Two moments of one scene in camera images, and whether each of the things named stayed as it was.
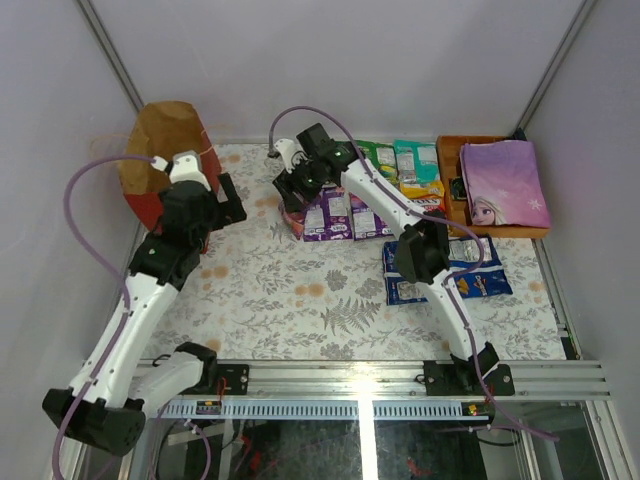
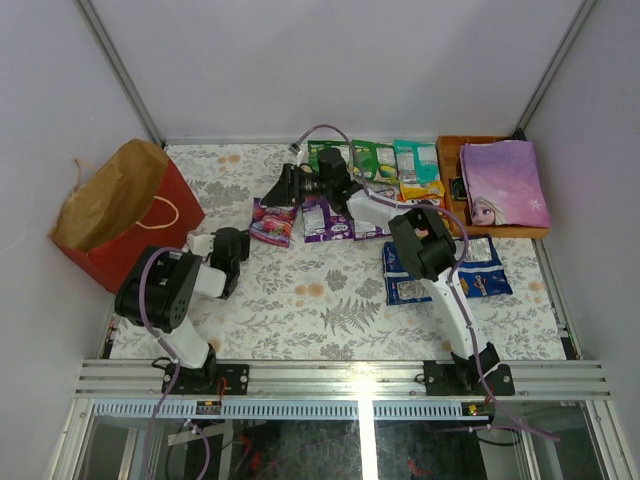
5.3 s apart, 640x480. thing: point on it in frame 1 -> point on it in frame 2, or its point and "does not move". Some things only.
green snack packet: x=383 y=157 does not move
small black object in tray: x=457 y=188 does not move
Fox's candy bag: x=417 y=189 does not move
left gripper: x=228 y=198 -> x=239 y=245
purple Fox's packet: x=296 y=223 -> x=272 y=224
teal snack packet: x=416 y=161 does not move
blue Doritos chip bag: x=475 y=270 does not move
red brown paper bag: x=161 y=130 -> x=133 y=201
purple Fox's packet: x=330 y=218 does not move
